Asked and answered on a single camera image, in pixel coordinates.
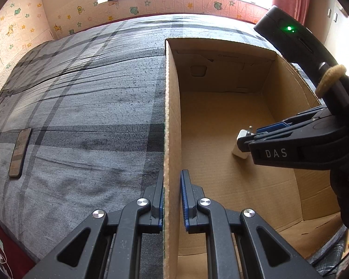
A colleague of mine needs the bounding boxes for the small white plug adapter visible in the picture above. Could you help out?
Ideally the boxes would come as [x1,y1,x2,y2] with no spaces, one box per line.
[232,126,254,159]

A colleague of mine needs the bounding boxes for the beige wardrobe cabinet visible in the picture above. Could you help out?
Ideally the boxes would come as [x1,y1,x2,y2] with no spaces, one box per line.
[305,0,349,75]

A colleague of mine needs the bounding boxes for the brown cardboard box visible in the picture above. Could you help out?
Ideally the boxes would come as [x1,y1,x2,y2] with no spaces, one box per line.
[163,38,342,278]

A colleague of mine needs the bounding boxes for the black smartphone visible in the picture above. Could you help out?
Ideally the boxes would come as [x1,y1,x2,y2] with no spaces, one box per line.
[9,127,32,179]

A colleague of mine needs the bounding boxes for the grey plaid bed blanket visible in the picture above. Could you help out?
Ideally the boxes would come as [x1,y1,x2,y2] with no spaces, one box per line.
[0,14,270,263]

